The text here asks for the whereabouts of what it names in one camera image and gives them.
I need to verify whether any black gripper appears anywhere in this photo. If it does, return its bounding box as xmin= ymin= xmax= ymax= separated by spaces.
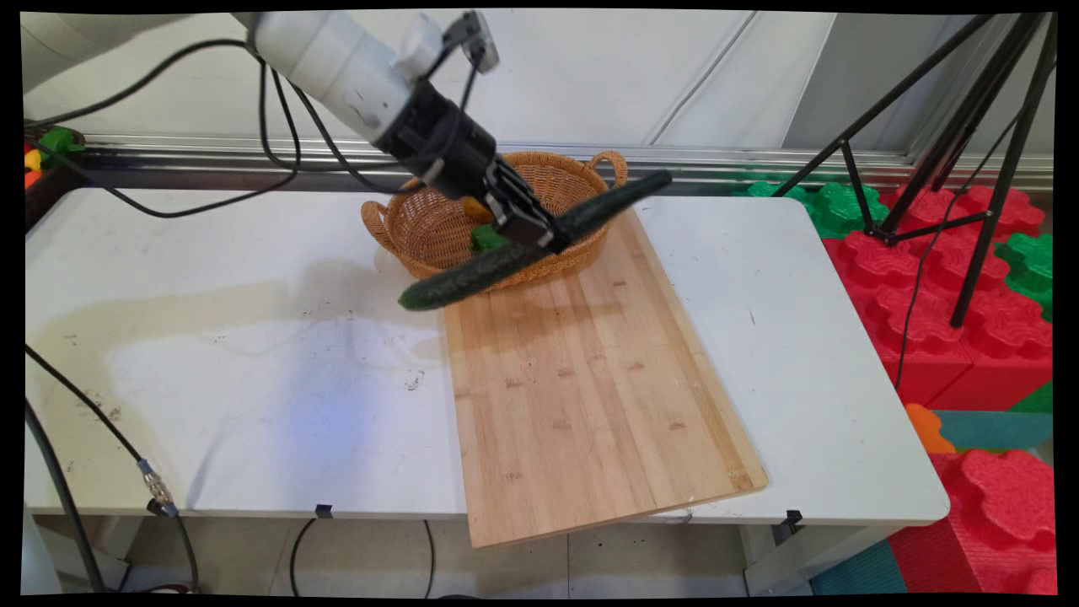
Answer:
xmin=374 ymin=79 xmax=572 ymax=254

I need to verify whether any black cable with metal connector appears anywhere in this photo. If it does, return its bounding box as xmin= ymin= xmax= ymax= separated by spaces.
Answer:
xmin=25 ymin=344 xmax=201 ymax=594

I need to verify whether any thick black cable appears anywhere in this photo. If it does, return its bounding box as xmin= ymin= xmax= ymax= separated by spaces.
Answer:
xmin=24 ymin=400 xmax=107 ymax=594

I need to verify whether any green bell pepper toy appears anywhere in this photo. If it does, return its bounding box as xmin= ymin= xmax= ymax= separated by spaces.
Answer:
xmin=470 ymin=223 xmax=512 ymax=255

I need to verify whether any aluminium wall rail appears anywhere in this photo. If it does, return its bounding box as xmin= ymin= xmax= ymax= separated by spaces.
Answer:
xmin=83 ymin=133 xmax=1055 ymax=193

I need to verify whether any large red foam block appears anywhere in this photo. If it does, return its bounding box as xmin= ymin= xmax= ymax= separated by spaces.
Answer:
xmin=822 ymin=184 xmax=1055 ymax=412

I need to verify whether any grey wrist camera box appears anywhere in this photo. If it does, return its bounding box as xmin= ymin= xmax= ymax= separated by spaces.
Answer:
xmin=395 ymin=10 xmax=501 ymax=83

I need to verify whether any white table leg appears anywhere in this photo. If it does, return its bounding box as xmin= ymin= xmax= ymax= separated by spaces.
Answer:
xmin=740 ymin=523 xmax=905 ymax=596

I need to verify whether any long dark green cucumber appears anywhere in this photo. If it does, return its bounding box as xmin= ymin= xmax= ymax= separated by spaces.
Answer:
xmin=398 ymin=169 xmax=674 ymax=313

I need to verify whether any black camera tripod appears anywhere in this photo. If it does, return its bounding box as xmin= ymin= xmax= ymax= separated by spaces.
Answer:
xmin=771 ymin=12 xmax=1060 ymax=330

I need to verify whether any teal foam mat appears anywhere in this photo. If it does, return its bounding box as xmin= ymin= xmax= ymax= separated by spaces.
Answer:
xmin=931 ymin=410 xmax=1055 ymax=453

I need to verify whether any green foam block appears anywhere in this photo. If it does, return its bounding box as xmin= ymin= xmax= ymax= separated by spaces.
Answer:
xmin=732 ymin=177 xmax=891 ymax=240
xmin=995 ymin=232 xmax=1055 ymax=323

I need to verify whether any woven wicker basket with handles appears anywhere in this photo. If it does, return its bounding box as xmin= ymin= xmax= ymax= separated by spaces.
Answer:
xmin=361 ymin=150 xmax=630 ymax=293

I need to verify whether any orange foam piece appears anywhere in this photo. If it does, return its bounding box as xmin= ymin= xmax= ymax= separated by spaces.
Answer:
xmin=905 ymin=403 xmax=958 ymax=456

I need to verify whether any bamboo cutting board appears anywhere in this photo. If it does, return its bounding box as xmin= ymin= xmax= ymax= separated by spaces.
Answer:
xmin=443 ymin=209 xmax=770 ymax=550

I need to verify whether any black looped gripper cable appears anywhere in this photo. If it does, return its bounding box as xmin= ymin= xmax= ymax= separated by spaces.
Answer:
xmin=257 ymin=34 xmax=486 ymax=196

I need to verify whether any long black arm cable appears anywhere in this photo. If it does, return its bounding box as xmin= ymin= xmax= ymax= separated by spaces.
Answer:
xmin=24 ymin=37 xmax=303 ymax=220

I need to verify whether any thin black tripod cable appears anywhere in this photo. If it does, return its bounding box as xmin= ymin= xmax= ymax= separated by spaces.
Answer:
xmin=894 ymin=110 xmax=1025 ymax=394

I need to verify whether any green toy vegetable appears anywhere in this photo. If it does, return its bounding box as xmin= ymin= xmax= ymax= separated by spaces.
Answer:
xmin=35 ymin=126 xmax=86 ymax=166

